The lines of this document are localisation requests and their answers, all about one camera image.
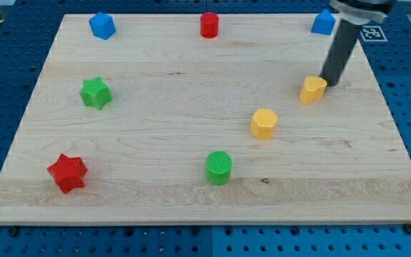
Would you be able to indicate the fiducial marker tag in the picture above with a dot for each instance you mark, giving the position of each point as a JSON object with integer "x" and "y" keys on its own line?
{"x": 373, "y": 34}

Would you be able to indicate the wooden board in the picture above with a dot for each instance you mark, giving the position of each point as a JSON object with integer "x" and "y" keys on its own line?
{"x": 178, "y": 97}

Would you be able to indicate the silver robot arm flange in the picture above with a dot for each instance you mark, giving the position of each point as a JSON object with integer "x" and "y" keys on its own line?
{"x": 361, "y": 12}

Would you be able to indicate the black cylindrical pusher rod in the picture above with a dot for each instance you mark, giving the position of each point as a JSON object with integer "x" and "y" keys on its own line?
{"x": 340, "y": 51}

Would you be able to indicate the green cylinder block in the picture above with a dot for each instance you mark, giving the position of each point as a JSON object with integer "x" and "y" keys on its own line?
{"x": 218, "y": 165}

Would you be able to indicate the yellow hexagon block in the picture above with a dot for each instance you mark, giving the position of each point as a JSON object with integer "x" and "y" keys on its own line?
{"x": 263, "y": 124}

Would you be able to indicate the yellow heart block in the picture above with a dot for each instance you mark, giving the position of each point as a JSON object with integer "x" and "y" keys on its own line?
{"x": 313, "y": 89}

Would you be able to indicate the blue pentagon block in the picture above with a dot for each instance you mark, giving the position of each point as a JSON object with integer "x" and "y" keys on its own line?
{"x": 324, "y": 23}

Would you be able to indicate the red star block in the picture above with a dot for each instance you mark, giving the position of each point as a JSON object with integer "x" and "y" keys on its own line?
{"x": 68, "y": 173}

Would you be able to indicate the blue hexagon block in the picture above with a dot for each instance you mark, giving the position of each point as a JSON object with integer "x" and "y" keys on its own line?
{"x": 102, "y": 25}

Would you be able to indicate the red cylinder block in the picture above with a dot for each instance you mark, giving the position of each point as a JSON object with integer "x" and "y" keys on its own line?
{"x": 209, "y": 24}

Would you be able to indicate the green star block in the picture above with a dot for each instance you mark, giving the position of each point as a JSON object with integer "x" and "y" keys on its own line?
{"x": 95, "y": 93}

